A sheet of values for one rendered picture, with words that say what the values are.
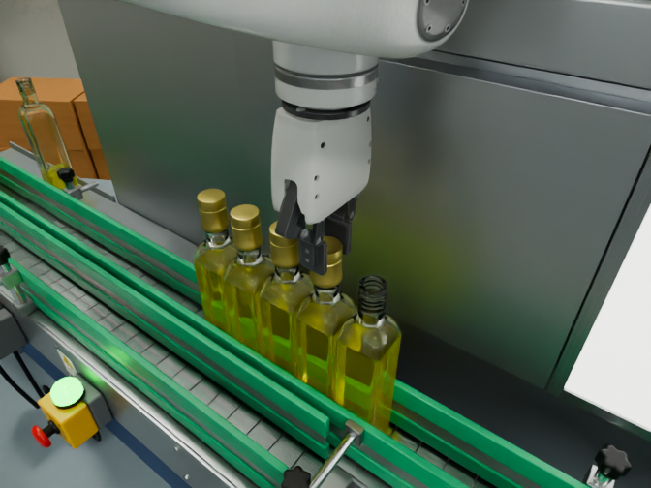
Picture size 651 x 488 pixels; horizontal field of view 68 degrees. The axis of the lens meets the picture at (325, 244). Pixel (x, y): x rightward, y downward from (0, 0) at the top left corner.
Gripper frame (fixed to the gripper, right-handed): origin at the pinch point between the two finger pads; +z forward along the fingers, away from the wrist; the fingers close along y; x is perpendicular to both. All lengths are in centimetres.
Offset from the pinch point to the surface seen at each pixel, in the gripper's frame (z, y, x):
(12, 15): 51, -140, -393
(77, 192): 21, -6, -67
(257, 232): 2.7, 0.1, -9.8
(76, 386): 31.6, 17.9, -33.8
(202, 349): 21.8, 6.2, -16.4
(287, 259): 3.6, 1.0, -4.5
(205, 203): 0.6, 1.5, -16.5
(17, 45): 71, -138, -396
